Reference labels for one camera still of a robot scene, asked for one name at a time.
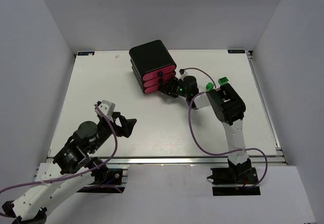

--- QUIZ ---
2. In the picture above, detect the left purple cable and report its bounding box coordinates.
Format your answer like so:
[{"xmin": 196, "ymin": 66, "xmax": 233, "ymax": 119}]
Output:
[{"xmin": 0, "ymin": 103, "xmax": 118, "ymax": 221}]

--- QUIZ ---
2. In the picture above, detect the green small lego piece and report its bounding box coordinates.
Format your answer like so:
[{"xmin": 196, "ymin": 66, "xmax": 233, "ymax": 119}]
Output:
[{"xmin": 206, "ymin": 82, "xmax": 214, "ymax": 92}]

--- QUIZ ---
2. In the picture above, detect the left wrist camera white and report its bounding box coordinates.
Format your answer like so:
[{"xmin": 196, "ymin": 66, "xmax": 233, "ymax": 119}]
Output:
[{"xmin": 94, "ymin": 100, "xmax": 115, "ymax": 121}]

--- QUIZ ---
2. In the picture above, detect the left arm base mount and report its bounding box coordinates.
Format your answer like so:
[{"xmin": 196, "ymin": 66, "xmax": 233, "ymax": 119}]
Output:
[{"xmin": 78, "ymin": 165, "xmax": 128, "ymax": 194}]

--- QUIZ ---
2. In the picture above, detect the pink top drawer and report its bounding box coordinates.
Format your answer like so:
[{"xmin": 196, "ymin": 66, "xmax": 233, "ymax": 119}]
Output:
[{"xmin": 142, "ymin": 65, "xmax": 176, "ymax": 81}]

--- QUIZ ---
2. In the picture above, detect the left blue corner label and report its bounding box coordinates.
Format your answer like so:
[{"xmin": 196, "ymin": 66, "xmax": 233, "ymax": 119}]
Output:
[{"xmin": 77, "ymin": 51, "xmax": 95, "ymax": 56}]

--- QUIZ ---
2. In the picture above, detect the green square lego brick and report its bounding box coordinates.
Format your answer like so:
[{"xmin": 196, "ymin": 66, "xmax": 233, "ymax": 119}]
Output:
[{"xmin": 218, "ymin": 76, "xmax": 229, "ymax": 85}]

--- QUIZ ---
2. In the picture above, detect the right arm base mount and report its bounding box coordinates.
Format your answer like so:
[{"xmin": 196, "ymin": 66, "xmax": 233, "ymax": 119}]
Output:
[{"xmin": 207, "ymin": 167, "xmax": 261, "ymax": 196}]

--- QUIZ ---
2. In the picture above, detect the black drawer cabinet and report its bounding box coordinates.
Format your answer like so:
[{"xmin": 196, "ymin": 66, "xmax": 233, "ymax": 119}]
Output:
[{"xmin": 129, "ymin": 40, "xmax": 177, "ymax": 91}]

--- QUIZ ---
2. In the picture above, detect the pink bottom drawer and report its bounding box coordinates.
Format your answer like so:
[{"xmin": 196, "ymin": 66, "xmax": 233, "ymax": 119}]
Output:
[{"xmin": 143, "ymin": 83, "xmax": 166, "ymax": 94}]

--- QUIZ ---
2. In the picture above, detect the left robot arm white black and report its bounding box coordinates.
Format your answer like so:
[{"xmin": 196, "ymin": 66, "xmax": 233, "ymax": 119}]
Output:
[{"xmin": 1, "ymin": 112, "xmax": 137, "ymax": 223}]

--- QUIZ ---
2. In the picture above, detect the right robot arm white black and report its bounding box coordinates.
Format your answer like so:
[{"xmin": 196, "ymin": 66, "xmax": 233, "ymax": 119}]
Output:
[{"xmin": 158, "ymin": 75, "xmax": 252, "ymax": 185}]

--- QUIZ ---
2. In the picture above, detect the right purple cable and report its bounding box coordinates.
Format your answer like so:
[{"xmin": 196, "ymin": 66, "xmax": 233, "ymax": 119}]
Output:
[{"xmin": 179, "ymin": 67, "xmax": 269, "ymax": 190}]

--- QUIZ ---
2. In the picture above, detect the right blue corner label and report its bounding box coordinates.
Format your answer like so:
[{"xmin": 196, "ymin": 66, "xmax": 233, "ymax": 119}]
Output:
[{"xmin": 227, "ymin": 49, "xmax": 246, "ymax": 54}]

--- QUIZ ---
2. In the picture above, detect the blue corner label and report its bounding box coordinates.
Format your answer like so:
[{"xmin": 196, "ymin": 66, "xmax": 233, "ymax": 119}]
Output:
[
  {"xmin": 77, "ymin": 51, "xmax": 95, "ymax": 56},
  {"xmin": 227, "ymin": 49, "xmax": 246, "ymax": 54}
]

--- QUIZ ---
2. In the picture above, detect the purple cable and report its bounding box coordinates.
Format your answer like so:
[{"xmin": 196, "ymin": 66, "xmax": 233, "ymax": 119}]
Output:
[
  {"xmin": 0, "ymin": 103, "xmax": 118, "ymax": 221},
  {"xmin": 179, "ymin": 67, "xmax": 269, "ymax": 190}
]

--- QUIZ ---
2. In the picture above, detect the aluminium front rail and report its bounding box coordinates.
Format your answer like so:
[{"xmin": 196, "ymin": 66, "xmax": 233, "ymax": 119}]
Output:
[{"xmin": 108, "ymin": 151, "xmax": 287, "ymax": 165}]

